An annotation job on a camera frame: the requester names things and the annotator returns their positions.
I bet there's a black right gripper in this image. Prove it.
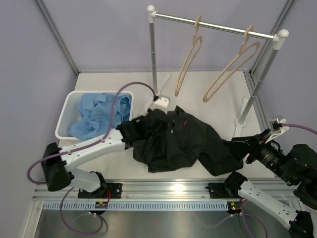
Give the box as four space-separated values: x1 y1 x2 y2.
222 127 297 183

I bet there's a dark striped shirt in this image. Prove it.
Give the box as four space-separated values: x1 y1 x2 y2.
118 107 243 176

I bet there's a beige hanger with dark shirt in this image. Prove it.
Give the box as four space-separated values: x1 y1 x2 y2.
174 16 203 97

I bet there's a beige plastic hanger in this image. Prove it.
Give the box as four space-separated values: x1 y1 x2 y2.
203 24 261 103

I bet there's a light blue shirt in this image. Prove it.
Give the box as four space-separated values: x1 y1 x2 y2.
68 93 132 141

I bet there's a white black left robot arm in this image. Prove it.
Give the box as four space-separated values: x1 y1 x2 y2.
41 121 135 198

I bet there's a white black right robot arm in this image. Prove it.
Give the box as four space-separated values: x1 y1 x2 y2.
224 129 317 238

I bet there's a silver clothes rack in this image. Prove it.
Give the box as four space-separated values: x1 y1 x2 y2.
147 5 289 137

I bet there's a white plastic bin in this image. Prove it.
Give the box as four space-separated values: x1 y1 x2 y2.
55 91 133 140

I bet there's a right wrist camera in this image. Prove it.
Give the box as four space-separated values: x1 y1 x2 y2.
267 115 289 143

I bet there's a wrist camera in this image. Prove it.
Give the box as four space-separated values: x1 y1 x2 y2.
267 115 289 143
149 96 170 112

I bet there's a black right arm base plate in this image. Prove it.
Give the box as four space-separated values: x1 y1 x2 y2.
205 182 239 199

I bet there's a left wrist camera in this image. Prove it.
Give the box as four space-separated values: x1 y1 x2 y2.
149 96 170 112

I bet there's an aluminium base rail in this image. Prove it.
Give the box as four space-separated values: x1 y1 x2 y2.
32 179 298 201

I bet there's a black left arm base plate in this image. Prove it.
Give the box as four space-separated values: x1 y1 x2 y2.
78 182 122 199

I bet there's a white slotted cable duct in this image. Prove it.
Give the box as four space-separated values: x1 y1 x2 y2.
43 200 229 211

